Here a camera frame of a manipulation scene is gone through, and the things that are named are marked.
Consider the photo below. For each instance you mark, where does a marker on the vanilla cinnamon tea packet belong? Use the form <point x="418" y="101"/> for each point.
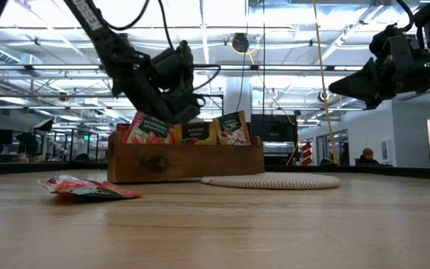
<point x="233" y="129"/>

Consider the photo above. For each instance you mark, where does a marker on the wooden three-compartment tray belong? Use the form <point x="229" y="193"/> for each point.
<point x="185" y="162"/>

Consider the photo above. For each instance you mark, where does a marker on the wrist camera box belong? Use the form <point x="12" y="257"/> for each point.
<point x="379" y="41"/>
<point x="172" y="67"/>

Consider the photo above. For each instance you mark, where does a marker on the silver air duct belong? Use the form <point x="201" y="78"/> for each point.
<point x="2" y="55"/>

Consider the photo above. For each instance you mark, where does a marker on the person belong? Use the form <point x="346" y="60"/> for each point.
<point x="367" y="158"/>

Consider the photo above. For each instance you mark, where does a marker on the orange tea packet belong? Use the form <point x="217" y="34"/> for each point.
<point x="196" y="133"/>

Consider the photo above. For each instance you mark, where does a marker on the white building column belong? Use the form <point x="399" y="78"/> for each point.
<point x="237" y="93"/>

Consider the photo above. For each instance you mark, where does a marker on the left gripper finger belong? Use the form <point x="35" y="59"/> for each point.
<point x="170" y="110"/>
<point x="194" y="101"/>

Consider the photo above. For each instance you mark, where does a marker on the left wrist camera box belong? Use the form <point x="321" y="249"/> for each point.
<point x="172" y="67"/>

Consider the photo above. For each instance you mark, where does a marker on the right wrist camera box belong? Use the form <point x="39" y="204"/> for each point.
<point x="379" y="41"/>

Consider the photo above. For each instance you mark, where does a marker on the long ceiling light rail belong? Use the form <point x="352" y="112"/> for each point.
<point x="50" y="67"/>

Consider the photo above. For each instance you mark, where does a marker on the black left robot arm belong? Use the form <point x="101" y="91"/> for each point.
<point x="99" y="30"/>

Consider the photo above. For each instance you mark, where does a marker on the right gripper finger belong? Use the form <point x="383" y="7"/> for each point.
<point x="364" y="80"/>
<point x="364" y="98"/>

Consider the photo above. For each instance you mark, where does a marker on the red white striped post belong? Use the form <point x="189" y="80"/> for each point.
<point x="307" y="153"/>

